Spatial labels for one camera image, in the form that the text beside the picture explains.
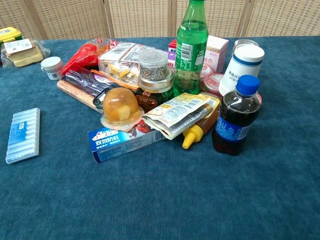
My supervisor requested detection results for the woven rattan folding screen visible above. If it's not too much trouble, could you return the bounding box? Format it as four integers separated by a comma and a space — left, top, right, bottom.
0, 0, 320, 41

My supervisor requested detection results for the small white lidded jar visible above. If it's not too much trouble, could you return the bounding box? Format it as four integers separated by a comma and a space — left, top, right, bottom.
40, 56, 64, 81

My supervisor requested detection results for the green plastic soda bottle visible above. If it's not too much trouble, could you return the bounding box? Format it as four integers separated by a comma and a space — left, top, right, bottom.
172, 0, 209, 98

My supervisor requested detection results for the yellow green plastic box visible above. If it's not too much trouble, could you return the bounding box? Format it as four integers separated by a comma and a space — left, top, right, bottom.
0, 26, 23, 44

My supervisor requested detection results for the honey squeeze bottle yellow nozzle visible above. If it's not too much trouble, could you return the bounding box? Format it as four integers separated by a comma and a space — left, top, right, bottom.
181, 92, 221, 150

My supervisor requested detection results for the bagged yellow sponge cake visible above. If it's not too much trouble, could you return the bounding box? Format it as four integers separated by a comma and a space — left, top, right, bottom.
1, 38, 51, 69

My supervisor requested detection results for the red plastic snack bag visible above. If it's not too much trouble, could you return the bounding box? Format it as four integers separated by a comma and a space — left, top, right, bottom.
59, 37, 118, 78

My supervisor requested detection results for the red white lidded cup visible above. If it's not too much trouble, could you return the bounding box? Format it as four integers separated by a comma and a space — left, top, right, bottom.
199, 64, 225, 97

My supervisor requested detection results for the pink white medicine box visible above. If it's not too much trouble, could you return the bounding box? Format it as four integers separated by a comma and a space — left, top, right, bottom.
203, 34, 230, 75

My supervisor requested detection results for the yellow fruit jelly cup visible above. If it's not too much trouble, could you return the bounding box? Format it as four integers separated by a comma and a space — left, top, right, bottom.
100, 87, 145, 133

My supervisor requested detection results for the clear ribbed plastic case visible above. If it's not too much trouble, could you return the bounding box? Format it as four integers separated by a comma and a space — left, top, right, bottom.
5, 107, 41, 165

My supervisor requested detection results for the blue velvet tablecloth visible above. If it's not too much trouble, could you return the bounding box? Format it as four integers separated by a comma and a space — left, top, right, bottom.
0, 36, 320, 240

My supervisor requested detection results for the clear bag of yellow candies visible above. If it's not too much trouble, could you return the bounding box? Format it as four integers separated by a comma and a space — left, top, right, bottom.
97, 42, 153, 87

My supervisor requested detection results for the yellow white folded pouch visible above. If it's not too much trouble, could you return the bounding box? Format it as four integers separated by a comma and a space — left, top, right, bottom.
141, 92, 212, 141

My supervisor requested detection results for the cola bottle blue cap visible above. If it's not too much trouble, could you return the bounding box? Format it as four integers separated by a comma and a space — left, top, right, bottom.
211, 74, 261, 157

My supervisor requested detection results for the blue toothpaste box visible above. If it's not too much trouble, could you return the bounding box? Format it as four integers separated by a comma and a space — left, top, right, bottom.
87, 127, 166, 164

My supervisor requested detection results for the clear glass tumbler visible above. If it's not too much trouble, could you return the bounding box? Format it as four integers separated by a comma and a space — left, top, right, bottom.
231, 38, 260, 60

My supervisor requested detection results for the red purple small box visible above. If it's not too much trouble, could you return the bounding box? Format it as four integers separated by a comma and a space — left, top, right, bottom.
164, 39, 178, 70

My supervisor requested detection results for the dark clear pen case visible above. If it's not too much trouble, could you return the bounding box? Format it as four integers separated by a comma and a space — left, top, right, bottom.
64, 67, 118, 108

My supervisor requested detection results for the clear jar of screws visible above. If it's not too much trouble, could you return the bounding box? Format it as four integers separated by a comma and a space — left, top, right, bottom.
137, 48, 171, 82

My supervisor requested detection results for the dark glass honey jar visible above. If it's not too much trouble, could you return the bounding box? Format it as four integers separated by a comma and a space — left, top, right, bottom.
134, 68, 176, 114

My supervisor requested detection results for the white bottle blue band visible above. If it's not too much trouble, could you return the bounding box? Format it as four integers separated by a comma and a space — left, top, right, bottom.
218, 44, 265, 97

